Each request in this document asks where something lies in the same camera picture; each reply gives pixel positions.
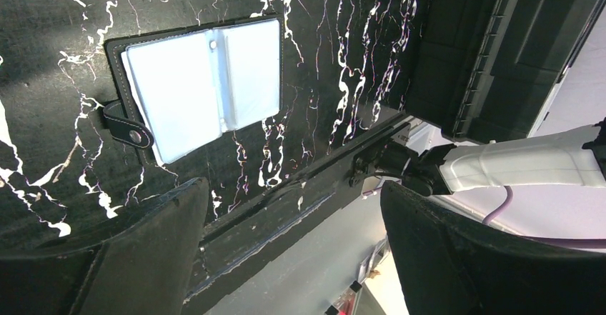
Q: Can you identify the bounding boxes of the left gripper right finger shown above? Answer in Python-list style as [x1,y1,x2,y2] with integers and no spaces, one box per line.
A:
[380,181,605,314]

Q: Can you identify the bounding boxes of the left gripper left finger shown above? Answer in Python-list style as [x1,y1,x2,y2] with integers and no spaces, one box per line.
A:
[1,178,209,314]

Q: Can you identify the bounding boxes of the black leather card holder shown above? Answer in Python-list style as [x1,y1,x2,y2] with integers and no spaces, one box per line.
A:
[103,14,284,166]

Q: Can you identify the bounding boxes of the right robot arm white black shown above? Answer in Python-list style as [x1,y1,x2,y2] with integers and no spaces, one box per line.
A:
[403,121,605,196]

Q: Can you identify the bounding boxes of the black toolbox clear lids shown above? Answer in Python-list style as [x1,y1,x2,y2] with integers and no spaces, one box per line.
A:
[404,0,605,144]

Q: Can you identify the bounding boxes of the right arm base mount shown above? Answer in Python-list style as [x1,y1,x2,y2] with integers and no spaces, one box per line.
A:
[349,136,421,187]

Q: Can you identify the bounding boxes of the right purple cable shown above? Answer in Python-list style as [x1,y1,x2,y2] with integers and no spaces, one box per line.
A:
[362,185,606,251]

